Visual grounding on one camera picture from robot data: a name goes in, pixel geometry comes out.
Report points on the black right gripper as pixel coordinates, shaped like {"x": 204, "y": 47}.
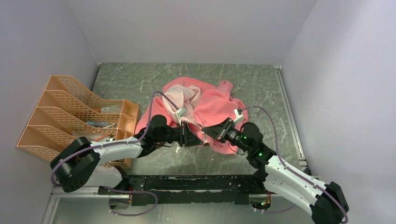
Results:
{"x": 220, "y": 131}

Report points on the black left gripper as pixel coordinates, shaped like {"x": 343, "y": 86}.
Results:
{"x": 187, "y": 138}

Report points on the pink zip-up jacket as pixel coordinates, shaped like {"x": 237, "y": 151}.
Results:
{"x": 206, "y": 105}

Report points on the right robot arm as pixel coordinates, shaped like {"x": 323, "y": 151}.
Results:
{"x": 324, "y": 202}

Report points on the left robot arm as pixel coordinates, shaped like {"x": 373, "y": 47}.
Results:
{"x": 81, "y": 163}

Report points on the orange mesh file rack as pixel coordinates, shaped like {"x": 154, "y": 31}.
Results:
{"x": 63, "y": 113}

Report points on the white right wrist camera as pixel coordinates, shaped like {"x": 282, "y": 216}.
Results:
{"x": 239, "y": 117}

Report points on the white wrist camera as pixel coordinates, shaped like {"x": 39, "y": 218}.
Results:
{"x": 179, "y": 115}
{"x": 239, "y": 117}

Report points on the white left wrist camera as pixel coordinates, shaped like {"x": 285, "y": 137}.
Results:
{"x": 179, "y": 115}

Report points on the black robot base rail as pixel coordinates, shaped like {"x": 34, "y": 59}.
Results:
{"x": 178, "y": 189}

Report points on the aluminium table frame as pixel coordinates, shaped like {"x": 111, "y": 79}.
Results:
{"x": 123, "y": 199}

